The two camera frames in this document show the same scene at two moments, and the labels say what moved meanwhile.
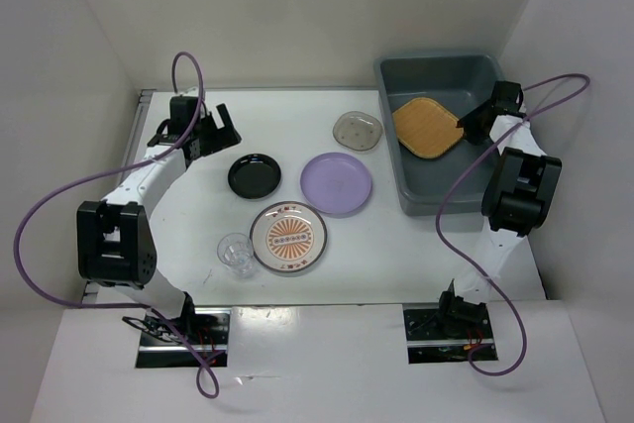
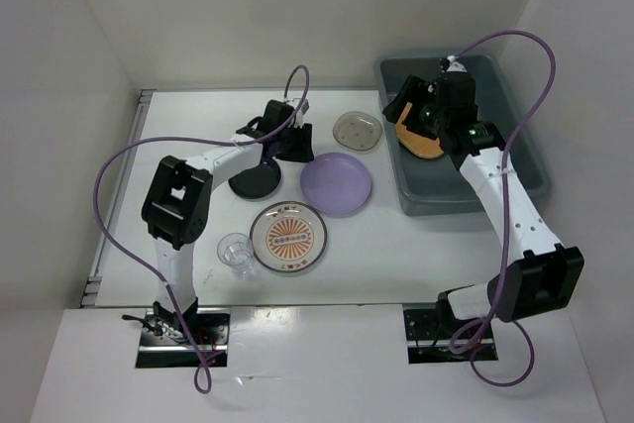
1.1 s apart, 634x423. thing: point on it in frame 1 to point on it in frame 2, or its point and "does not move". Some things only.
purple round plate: x=336 y=182 does not move
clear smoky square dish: x=357 y=131 does not move
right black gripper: x=469 y=122 to x=409 y=93
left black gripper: x=222 y=137 to x=303 y=152
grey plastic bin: x=463 y=83 does not move
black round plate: x=255 y=175 does not move
